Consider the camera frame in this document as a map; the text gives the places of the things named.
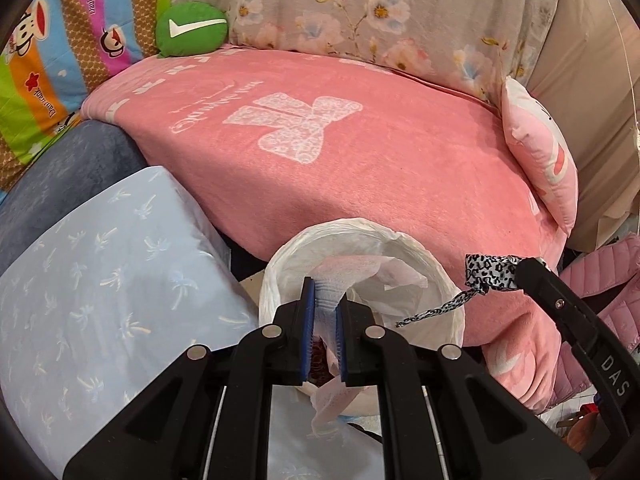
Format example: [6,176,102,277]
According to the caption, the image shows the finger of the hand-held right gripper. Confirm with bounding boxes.
[514,256,637,443]

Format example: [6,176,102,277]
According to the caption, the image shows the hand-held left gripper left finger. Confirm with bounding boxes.
[62,276,319,480]

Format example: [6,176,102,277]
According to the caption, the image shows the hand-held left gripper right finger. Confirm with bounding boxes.
[334,296,594,480]

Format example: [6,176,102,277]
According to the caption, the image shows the pinkish white tissue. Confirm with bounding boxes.
[309,279,362,438]

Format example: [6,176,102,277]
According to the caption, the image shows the leopard print hair band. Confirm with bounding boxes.
[395,253,524,329]

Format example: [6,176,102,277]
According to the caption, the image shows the bin with white bag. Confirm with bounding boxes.
[258,217,467,403]

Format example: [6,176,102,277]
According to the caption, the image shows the pink padded jacket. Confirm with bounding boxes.
[549,233,640,407]

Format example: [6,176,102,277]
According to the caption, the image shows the small pink pillow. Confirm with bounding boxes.
[501,76,580,237]

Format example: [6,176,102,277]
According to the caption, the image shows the pink blanket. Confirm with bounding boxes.
[81,42,567,407]

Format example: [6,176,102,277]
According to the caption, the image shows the light blue patterned pillow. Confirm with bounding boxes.
[0,166,387,480]

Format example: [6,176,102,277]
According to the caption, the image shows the blue-grey pillow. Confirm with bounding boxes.
[0,119,152,277]

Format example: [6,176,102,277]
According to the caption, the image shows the green round cushion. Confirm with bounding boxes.
[155,2,231,59]

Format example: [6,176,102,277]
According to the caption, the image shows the floral grey quilt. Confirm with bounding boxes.
[167,0,567,107]

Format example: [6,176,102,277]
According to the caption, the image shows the colourful monkey print quilt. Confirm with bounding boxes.
[0,0,174,192]

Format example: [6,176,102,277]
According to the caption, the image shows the thin white cord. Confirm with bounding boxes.
[606,0,640,161]

